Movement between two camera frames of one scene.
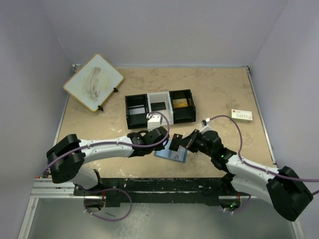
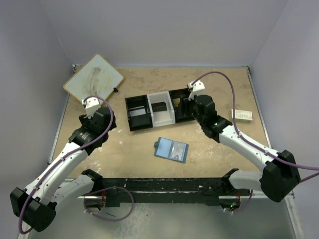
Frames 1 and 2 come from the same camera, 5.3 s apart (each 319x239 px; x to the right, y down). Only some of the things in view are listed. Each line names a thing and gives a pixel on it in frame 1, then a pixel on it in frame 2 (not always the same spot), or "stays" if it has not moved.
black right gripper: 192,139 -> 189,101
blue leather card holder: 180,155 stays
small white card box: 241,115 stays
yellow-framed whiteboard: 93,83 stays
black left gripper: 160,134 -> 83,119
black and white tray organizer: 178,106 stays
